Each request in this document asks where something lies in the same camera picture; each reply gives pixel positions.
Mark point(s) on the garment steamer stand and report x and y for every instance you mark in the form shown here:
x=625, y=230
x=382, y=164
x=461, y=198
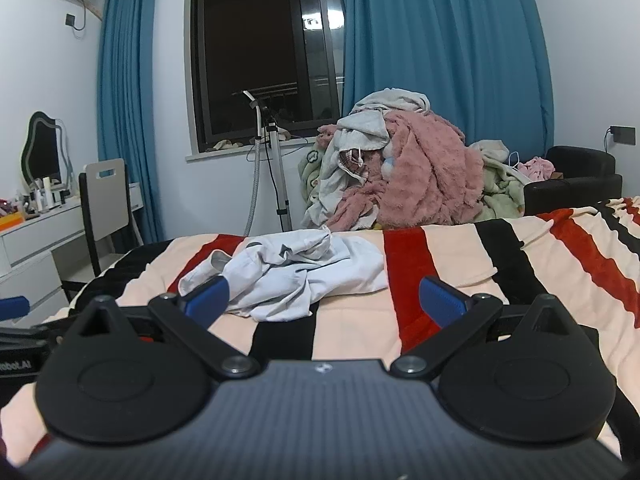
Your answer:
x=276, y=160

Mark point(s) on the pale white shirt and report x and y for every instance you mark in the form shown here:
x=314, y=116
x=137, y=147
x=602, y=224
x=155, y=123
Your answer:
x=295, y=280

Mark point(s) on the beige lumpy object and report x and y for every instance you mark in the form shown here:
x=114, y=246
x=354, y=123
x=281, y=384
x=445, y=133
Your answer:
x=227, y=145
x=284, y=135

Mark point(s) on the black armchair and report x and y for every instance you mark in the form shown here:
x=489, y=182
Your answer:
x=575, y=180

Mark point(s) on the striped fleece blanket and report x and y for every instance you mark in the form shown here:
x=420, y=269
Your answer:
x=525, y=270

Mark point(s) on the black wall plug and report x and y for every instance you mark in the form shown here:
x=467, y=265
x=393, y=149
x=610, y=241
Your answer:
x=71, y=20

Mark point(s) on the group of cosmetic bottles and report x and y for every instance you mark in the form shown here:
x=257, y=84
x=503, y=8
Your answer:
x=47, y=195

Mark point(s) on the small pink cloth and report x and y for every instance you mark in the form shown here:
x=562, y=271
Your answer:
x=537, y=167

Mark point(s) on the pink fleece garment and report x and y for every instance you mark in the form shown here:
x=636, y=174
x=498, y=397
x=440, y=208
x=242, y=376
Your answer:
x=430, y=175

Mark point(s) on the black wall socket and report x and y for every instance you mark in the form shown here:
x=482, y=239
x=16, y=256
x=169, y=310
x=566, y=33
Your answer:
x=624, y=135

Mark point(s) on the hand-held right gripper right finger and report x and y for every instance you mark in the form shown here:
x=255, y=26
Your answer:
x=442, y=302

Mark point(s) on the grey white garment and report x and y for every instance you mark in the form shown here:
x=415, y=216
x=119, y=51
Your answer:
x=365, y=127

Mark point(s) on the black and white chair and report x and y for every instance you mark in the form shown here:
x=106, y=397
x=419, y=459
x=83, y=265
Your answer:
x=102, y=200

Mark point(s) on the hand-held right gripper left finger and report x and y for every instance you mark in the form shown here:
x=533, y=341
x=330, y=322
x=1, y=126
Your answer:
x=207, y=300

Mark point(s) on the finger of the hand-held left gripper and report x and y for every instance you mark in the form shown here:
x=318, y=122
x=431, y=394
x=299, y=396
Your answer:
x=12, y=307

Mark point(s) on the dark framed window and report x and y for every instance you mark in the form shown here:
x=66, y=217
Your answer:
x=250, y=50

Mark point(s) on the orange tray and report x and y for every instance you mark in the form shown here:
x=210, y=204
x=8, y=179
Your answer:
x=11, y=221

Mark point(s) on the pale green printed blanket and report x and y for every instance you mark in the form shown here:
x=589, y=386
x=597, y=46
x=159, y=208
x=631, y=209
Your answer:
x=500, y=192

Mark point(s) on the white dressing table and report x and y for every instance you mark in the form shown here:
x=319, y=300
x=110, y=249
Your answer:
x=35, y=250

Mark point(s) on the cream cloth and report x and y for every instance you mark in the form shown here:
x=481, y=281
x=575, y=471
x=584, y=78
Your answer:
x=492, y=152

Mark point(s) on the blue curtain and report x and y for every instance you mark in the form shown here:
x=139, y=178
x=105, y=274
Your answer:
x=130, y=110
x=445, y=35

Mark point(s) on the wavy framed mirror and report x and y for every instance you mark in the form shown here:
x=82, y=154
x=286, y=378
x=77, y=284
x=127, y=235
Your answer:
x=42, y=152

